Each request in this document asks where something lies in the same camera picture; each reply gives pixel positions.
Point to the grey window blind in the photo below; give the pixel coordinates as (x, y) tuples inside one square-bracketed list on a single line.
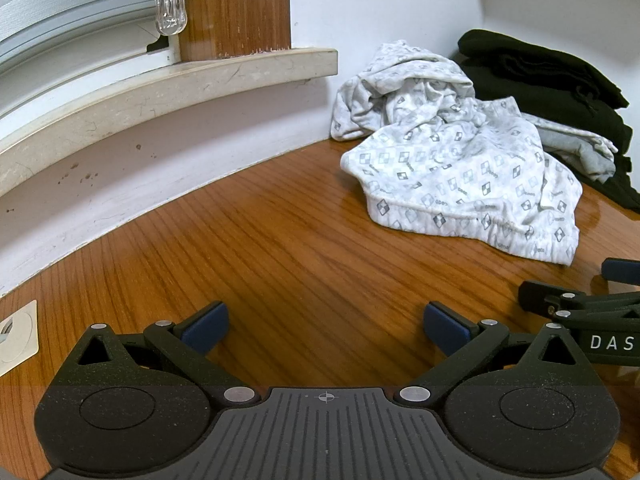
[(75, 5)]

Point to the white patterned pajama garment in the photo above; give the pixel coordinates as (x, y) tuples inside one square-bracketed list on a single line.
[(450, 160)]

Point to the wooden window trim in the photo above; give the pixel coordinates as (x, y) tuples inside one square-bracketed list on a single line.
[(235, 5)]

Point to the black folded hoodie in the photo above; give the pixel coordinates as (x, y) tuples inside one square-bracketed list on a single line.
[(600, 125)]

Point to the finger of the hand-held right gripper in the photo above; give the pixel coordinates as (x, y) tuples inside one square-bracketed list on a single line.
[(622, 270), (550, 299)]

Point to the beige window sill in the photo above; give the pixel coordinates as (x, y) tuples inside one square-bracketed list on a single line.
[(150, 90)]

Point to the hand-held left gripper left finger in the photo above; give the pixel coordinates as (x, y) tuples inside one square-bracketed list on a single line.
[(207, 327)]

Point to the grey folded garment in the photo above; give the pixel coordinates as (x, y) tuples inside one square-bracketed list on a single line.
[(585, 160)]

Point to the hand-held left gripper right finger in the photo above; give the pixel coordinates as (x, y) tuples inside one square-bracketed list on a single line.
[(445, 325)]

